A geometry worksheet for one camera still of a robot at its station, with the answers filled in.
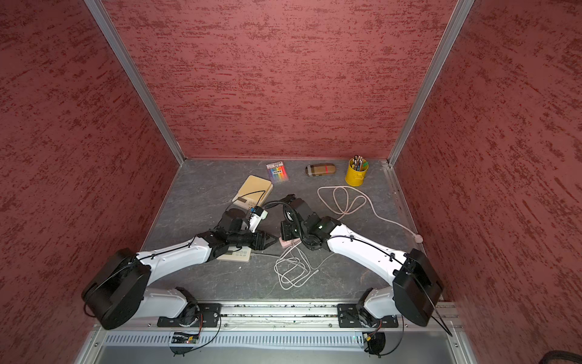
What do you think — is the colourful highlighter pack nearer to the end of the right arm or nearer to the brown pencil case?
the brown pencil case

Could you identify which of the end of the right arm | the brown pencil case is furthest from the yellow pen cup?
the end of the right arm

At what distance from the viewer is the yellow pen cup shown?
3.26 feet

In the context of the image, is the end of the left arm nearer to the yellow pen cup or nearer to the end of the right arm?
the end of the right arm

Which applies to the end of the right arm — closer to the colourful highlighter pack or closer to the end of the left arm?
the end of the left arm

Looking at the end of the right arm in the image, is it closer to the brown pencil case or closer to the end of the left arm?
the end of the left arm

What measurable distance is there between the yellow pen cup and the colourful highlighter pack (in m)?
0.32

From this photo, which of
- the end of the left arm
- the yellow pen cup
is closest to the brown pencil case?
the yellow pen cup

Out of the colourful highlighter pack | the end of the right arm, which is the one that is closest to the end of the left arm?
the end of the right arm

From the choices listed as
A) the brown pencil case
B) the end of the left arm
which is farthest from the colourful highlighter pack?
the end of the left arm

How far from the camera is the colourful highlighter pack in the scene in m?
1.15

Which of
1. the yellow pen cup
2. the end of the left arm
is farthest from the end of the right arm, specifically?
the yellow pen cup

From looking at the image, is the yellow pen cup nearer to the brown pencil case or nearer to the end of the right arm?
the brown pencil case

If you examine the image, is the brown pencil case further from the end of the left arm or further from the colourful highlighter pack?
the end of the left arm

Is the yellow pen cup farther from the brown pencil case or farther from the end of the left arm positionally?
the end of the left arm
